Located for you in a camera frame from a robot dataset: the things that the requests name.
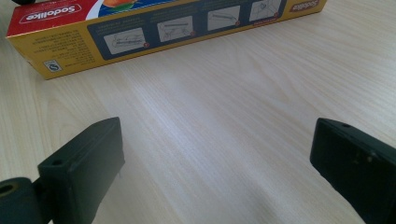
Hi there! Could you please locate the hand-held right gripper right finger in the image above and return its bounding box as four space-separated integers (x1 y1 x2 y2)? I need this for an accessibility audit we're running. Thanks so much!
309 117 396 224

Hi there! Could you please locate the long yellow red cardboard box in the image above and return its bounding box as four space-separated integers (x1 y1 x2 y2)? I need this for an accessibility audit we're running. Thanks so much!
6 0 329 80

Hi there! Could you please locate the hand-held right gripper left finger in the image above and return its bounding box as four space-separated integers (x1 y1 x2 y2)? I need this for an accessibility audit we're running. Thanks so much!
36 117 126 224

